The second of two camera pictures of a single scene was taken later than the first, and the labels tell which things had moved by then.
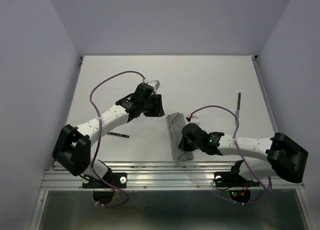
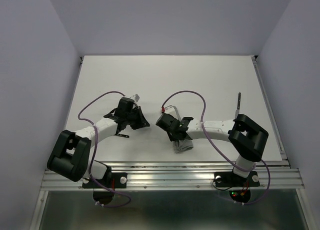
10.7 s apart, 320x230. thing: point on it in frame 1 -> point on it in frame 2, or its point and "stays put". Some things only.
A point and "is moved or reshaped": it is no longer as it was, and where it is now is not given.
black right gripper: (183, 145) -> (171, 138)
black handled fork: (119, 134) stays put
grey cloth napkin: (176, 122) is moved or reshaped
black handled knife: (237, 111) stays put
